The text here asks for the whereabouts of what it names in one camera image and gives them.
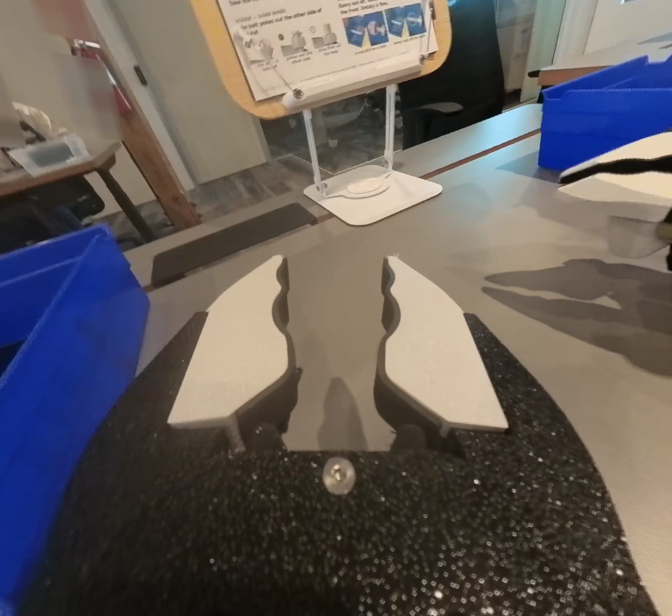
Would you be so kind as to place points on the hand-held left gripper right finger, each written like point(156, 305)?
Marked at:
point(441, 364)

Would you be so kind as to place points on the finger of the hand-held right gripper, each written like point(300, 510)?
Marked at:
point(630, 193)
point(640, 151)

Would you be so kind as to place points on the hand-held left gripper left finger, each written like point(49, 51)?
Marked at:
point(236, 358)

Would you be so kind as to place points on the blue plastic bin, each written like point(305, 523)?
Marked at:
point(588, 127)
point(52, 390)

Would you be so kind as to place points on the grey desk with wood edge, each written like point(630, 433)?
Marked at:
point(588, 65)

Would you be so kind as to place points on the black rectangular mat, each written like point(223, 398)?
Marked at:
point(231, 238)

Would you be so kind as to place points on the wooden board document stand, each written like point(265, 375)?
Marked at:
point(404, 190)

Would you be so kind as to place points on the stacked cardboard boxes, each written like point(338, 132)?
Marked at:
point(517, 22)

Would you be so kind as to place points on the black office chair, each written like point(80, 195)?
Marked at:
point(462, 80)

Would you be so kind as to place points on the brown wooden table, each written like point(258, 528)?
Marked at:
point(157, 174)

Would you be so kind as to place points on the clear plastic bag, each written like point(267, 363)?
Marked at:
point(47, 153)

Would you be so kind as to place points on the printed instruction sheet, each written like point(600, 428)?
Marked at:
point(315, 12)

